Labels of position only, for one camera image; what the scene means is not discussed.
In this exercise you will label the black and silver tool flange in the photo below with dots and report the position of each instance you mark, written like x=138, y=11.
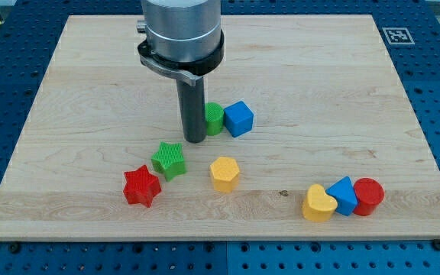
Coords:
x=186, y=72

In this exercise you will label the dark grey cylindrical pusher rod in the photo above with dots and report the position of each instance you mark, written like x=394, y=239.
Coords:
x=192, y=110

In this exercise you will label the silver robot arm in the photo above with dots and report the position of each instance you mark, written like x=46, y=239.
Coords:
x=184, y=41

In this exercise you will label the green star block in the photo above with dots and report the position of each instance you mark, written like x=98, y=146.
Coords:
x=169, y=160

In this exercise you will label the red star block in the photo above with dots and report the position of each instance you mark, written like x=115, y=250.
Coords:
x=141, y=186

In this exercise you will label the green cylinder block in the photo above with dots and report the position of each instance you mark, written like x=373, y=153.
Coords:
x=214, y=117

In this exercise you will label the blue cube block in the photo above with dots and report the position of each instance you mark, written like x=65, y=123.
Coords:
x=238, y=119

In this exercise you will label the yellow hexagon block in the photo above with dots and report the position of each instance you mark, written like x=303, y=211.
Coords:
x=224, y=174

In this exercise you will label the light wooden board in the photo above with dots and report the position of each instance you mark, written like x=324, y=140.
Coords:
x=327, y=103

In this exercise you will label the yellow heart block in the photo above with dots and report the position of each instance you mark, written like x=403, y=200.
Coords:
x=318, y=205

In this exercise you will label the blue triangle block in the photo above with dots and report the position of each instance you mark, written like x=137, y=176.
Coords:
x=343, y=192

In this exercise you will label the red cylinder block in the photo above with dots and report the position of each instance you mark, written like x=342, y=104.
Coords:
x=369, y=194

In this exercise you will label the white fiducial marker tag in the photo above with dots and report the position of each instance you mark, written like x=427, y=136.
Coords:
x=398, y=36

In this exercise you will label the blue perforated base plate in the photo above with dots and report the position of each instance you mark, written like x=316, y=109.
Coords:
x=28, y=37

